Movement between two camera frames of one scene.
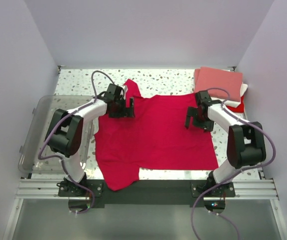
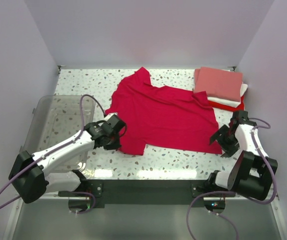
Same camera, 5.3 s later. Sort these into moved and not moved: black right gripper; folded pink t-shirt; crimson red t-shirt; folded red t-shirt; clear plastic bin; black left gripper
Moved: black left gripper; crimson red t-shirt; black right gripper
Not moved: clear plastic bin; folded pink t-shirt; folded red t-shirt
